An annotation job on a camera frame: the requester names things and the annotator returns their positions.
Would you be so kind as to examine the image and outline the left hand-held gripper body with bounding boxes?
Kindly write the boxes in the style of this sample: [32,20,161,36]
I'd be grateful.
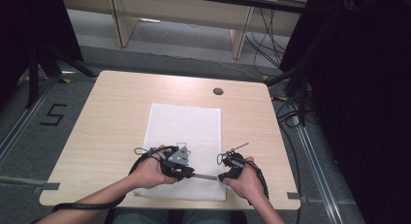
[160,144,192,181]

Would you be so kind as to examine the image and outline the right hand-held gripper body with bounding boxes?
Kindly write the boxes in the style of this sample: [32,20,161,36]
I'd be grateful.
[222,142,250,180]

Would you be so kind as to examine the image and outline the white towel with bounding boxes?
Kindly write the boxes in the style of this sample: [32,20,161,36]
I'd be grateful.
[133,102,228,202]

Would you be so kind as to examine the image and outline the person's right hand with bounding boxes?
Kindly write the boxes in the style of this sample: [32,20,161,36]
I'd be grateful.
[224,156,268,203]

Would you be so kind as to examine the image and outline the person's left hand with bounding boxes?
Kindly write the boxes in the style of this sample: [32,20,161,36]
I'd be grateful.
[128,144,178,190]

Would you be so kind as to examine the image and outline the person's legs in jeans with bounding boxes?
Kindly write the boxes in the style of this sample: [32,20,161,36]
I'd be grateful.
[113,208,231,224]

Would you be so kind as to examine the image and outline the grey tape strip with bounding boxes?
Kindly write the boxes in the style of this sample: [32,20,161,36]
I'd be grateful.
[32,181,61,195]
[286,191,308,201]

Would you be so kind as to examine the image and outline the black metal stand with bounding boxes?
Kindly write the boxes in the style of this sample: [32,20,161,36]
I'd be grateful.
[265,21,324,127]
[24,43,99,110]

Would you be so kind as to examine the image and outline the black tape floor mark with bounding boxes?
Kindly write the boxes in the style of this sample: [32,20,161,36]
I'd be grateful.
[40,103,69,127]

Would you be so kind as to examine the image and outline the black curtain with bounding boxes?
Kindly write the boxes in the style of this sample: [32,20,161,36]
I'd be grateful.
[278,0,411,224]
[0,0,84,104]

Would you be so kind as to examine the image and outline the light wooden desk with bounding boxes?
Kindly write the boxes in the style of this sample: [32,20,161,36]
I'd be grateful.
[59,0,312,60]

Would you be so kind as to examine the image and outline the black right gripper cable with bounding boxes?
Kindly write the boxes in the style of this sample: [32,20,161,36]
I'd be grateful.
[243,160,270,207]

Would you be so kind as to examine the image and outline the black floor cables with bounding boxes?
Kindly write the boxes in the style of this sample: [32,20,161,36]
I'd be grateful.
[273,93,304,224]

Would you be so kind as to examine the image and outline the metal floor rail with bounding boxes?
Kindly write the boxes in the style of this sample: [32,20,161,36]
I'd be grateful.
[291,114,344,224]
[0,78,62,165]

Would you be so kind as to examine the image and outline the black hanging cable bundle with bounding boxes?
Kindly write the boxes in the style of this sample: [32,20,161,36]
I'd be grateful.
[244,7,288,69]

